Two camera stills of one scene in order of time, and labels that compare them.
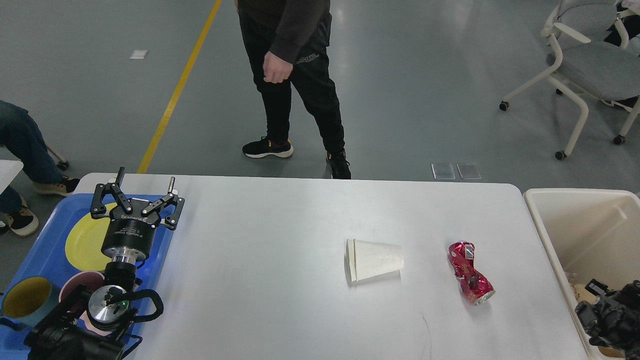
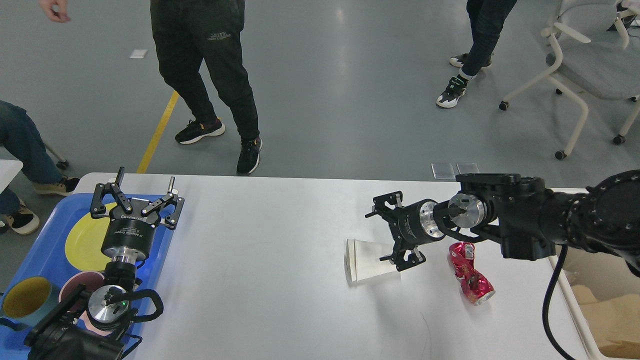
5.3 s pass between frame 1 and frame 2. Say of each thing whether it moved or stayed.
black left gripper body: stayed
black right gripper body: moved
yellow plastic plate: stayed
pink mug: stayed
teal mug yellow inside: stayed
